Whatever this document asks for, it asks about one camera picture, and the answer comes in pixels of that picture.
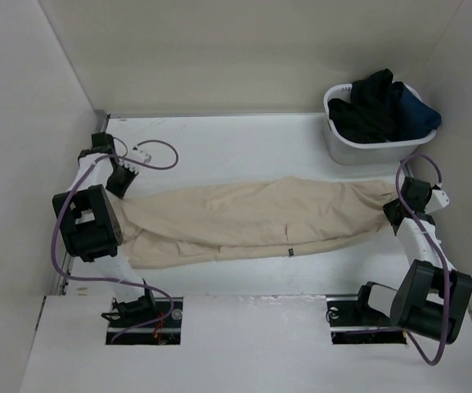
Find beige trousers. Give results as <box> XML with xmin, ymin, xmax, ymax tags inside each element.
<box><xmin>113</xmin><ymin>177</ymin><xmax>397</xmax><ymax>269</ymax></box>

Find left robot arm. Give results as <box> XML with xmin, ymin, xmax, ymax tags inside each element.
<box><xmin>52</xmin><ymin>133</ymin><xmax>159</xmax><ymax>328</ymax></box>

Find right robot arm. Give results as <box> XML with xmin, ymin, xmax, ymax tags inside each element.
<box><xmin>353</xmin><ymin>177</ymin><xmax>472</xmax><ymax>345</ymax></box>

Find white laundry basket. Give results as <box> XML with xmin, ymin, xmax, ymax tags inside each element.
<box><xmin>322</xmin><ymin>84</ymin><xmax>437</xmax><ymax>165</ymax></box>

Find dark blue garment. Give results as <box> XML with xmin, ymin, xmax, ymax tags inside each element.
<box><xmin>391</xmin><ymin>82</ymin><xmax>442</xmax><ymax>141</ymax></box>

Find black garment in basket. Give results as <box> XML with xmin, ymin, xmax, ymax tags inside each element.
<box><xmin>328</xmin><ymin>69</ymin><xmax>397</xmax><ymax>144</ymax></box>

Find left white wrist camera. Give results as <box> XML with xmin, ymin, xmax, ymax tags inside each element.
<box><xmin>130</xmin><ymin>146</ymin><xmax>152</xmax><ymax>165</ymax></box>

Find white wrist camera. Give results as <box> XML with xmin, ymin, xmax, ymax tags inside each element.
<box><xmin>130</xmin><ymin>146</ymin><xmax>152</xmax><ymax>165</ymax></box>
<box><xmin>425</xmin><ymin>185</ymin><xmax>450</xmax><ymax>215</ymax></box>

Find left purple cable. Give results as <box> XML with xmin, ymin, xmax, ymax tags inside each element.
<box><xmin>50</xmin><ymin>139</ymin><xmax>179</xmax><ymax>344</ymax></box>

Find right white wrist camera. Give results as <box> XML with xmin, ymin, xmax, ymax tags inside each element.
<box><xmin>425</xmin><ymin>185</ymin><xmax>450</xmax><ymax>215</ymax></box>

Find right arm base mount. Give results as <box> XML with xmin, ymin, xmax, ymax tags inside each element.
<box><xmin>326</xmin><ymin>296</ymin><xmax>407</xmax><ymax>345</ymax></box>

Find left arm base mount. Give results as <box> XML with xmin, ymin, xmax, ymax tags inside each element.
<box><xmin>101</xmin><ymin>297</ymin><xmax>184</xmax><ymax>346</ymax></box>

